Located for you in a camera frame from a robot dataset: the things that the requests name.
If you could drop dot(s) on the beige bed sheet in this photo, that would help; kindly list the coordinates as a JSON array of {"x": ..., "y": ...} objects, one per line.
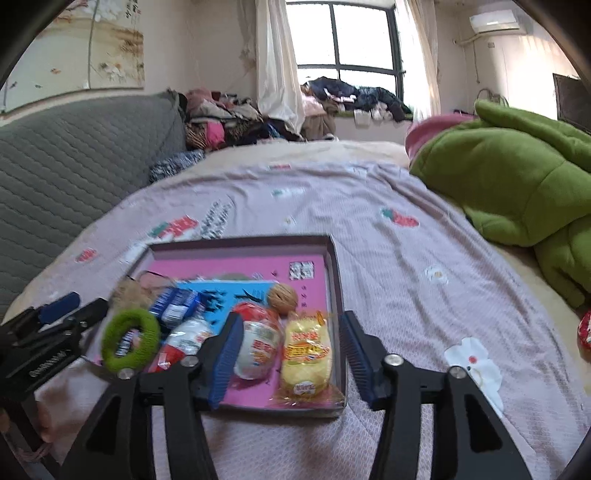
[{"x": 323, "y": 150}]

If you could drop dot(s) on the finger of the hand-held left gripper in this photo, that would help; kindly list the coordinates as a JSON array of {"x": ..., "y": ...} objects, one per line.
[
  {"x": 60, "y": 304},
  {"x": 92, "y": 311}
]

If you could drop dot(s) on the white toy egg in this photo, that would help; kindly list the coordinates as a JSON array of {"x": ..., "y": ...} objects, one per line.
[{"x": 258, "y": 346}]

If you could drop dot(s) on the pile of mixed clothes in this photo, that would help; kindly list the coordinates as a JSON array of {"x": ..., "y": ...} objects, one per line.
[{"x": 221, "y": 120}]

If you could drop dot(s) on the white air conditioner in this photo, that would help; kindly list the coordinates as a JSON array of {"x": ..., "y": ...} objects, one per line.
[{"x": 496, "y": 21}]

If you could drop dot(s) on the small blue cookie packet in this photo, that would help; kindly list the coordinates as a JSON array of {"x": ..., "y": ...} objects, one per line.
[{"x": 178, "y": 304}]

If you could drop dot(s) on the green fleece blanket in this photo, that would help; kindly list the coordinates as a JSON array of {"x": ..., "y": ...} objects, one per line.
[{"x": 508, "y": 184}]

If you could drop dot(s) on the pile of dark clothes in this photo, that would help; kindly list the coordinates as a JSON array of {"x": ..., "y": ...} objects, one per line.
[{"x": 351, "y": 94}]

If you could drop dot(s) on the grey shallow cardboard box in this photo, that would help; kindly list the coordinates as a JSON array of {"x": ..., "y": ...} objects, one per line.
[{"x": 336, "y": 286}]

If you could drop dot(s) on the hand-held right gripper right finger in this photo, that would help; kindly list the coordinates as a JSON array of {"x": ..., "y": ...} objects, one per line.
[{"x": 360, "y": 364}]

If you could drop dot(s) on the pink fleece blanket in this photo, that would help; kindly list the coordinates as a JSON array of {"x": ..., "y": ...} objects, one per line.
[{"x": 429, "y": 131}]

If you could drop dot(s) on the grey quilted headboard cover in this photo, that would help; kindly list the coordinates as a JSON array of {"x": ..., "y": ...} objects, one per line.
[{"x": 69, "y": 184}]

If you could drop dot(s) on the white curtain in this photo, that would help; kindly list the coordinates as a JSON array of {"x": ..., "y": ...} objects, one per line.
[
  {"x": 277, "y": 69},
  {"x": 422, "y": 60}
]

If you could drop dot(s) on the red egg snack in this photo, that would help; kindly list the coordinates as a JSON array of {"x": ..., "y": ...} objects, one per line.
[{"x": 184, "y": 337}]

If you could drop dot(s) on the dark television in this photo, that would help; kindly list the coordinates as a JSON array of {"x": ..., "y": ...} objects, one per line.
[{"x": 572, "y": 101}]

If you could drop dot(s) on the walnut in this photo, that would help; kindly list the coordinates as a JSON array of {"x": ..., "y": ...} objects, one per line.
[{"x": 282, "y": 299}]

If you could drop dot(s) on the dark floral cloth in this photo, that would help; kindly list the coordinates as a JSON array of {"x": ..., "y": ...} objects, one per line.
[{"x": 175, "y": 164}]

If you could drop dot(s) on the person's left hand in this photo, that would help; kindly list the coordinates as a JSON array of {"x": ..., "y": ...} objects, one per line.
[{"x": 48, "y": 415}]

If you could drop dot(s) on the pink strawberry print blanket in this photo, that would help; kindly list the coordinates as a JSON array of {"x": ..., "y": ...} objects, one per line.
[{"x": 415, "y": 300}]

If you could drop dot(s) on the floral wall painting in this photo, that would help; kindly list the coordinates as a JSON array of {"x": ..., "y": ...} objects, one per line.
[{"x": 92, "y": 46}]

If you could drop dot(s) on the yellow cake packet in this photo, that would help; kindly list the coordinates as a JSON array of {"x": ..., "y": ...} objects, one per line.
[{"x": 304, "y": 355}]

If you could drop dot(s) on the dark blue snack packet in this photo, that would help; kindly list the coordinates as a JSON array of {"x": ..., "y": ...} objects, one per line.
[{"x": 127, "y": 344}]

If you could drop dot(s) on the black framed window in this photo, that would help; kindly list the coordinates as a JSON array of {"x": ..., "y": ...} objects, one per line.
[{"x": 360, "y": 37}]

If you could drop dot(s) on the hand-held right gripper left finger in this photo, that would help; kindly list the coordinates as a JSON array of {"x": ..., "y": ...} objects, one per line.
[{"x": 226, "y": 364}]

